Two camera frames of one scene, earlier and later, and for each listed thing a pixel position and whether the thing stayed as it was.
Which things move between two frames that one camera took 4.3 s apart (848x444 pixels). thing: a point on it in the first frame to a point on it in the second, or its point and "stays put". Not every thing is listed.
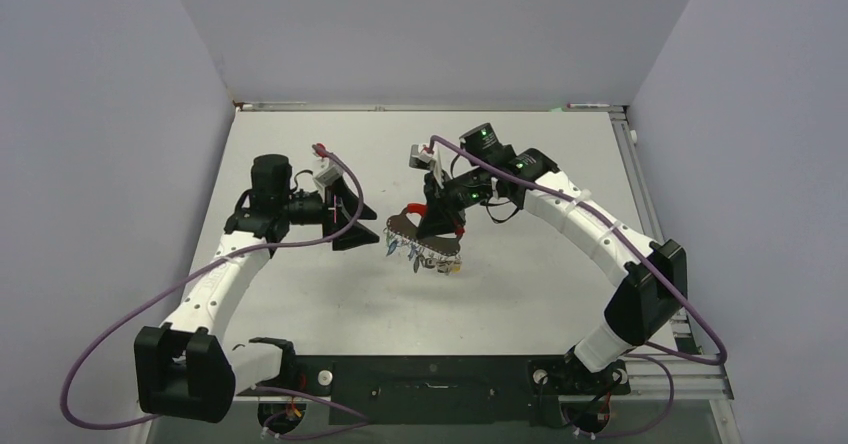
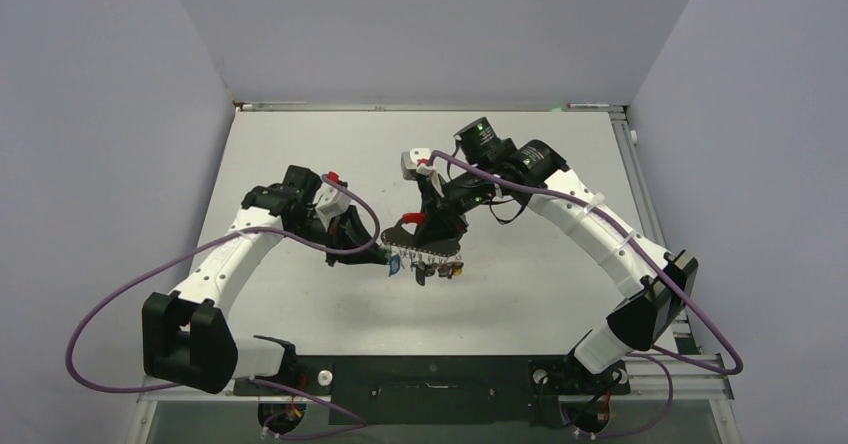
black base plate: [446, 390] stays put
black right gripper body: [467, 189] stays put
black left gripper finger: [355, 236] to [371, 254]
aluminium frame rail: [687, 370] stays put
